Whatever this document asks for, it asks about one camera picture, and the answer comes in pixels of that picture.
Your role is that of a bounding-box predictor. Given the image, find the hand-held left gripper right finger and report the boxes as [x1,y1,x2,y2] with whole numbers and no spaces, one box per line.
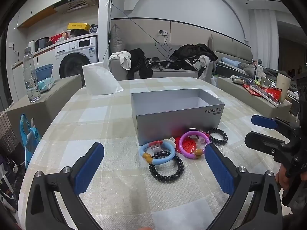
[204,143,283,230]

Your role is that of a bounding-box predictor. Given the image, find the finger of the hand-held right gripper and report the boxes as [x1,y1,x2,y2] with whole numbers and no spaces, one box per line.
[245,132,295,163]
[251,114,300,137]

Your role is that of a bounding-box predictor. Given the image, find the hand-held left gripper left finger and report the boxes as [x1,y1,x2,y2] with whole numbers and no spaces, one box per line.
[25,142,106,230]

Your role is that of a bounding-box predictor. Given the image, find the purple bracelet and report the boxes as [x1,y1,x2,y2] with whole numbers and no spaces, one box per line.
[179,130,210,160]

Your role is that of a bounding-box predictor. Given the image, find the large black coil hair tie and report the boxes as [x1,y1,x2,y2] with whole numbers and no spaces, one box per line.
[149,155,185,184]

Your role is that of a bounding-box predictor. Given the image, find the light blue bracelet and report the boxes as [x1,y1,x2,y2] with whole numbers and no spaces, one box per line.
[139,141,176,166]

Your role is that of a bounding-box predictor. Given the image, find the grey cardboard box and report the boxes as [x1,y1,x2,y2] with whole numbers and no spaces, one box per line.
[131,88,226,146]

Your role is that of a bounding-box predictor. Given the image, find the red white clear charm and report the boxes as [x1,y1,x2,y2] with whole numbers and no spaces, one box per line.
[148,140,164,154]

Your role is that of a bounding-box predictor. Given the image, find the person's right hand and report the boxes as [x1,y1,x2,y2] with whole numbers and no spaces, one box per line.
[276,166,292,192]

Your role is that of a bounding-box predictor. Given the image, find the white remote control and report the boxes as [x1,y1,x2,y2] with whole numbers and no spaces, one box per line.
[250,85,281,107]

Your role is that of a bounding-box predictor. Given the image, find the red packet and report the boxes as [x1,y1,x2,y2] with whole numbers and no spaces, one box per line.
[243,84,282,101]

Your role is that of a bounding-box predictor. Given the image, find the beige bench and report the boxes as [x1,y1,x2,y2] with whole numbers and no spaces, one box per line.
[216,77,292,125]

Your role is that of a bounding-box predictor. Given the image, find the red tag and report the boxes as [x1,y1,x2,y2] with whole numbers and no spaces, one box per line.
[175,135,199,154]

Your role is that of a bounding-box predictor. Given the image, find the cream paper cup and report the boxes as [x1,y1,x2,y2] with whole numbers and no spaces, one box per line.
[276,73,290,102]

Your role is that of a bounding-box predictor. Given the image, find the checked tablecloth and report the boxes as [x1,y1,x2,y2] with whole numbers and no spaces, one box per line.
[18,77,298,230]

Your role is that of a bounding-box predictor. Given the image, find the blue bag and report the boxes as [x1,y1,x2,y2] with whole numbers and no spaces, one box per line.
[20,114,40,166]

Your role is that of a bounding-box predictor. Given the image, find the beige cabinet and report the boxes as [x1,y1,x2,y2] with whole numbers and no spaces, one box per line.
[6,74,83,137]

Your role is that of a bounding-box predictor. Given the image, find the white tissue roll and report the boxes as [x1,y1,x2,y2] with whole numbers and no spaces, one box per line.
[82,62,125,96]

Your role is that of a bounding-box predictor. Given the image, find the wicker basket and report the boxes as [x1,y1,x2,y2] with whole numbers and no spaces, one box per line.
[0,110,20,155]

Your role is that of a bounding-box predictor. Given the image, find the wet wipes pack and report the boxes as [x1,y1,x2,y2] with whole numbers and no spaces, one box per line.
[38,77,55,93]

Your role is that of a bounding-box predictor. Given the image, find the black grey jacket pile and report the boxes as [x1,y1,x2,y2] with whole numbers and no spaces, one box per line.
[171,43,219,81]

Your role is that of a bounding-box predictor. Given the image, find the grey sofa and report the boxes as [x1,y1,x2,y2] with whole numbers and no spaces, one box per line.
[108,43,216,82]

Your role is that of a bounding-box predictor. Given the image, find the blue basin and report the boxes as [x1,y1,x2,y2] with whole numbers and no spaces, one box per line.
[35,64,54,81]

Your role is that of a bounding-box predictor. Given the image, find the clear water bottle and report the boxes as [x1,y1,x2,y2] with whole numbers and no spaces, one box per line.
[23,47,41,103]

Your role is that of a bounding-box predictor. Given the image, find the white cloth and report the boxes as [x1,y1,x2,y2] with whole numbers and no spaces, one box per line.
[109,51,132,70]

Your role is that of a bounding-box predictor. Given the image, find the black clothes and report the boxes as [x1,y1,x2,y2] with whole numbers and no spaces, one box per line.
[128,48,154,80]

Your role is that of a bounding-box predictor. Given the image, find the white washing machine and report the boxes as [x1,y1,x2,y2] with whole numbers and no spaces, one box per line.
[53,36,99,80]

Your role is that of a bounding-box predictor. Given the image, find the grey pillow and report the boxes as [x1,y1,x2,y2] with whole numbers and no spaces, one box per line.
[110,24,120,55]

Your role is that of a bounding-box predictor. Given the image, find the red basket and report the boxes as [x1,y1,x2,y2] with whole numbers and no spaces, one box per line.
[50,33,63,44]

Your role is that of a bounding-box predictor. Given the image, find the yellow box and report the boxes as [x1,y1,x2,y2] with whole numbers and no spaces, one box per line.
[67,23,91,31]

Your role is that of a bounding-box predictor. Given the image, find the range hood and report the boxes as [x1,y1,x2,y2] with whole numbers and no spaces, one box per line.
[53,0,101,14]

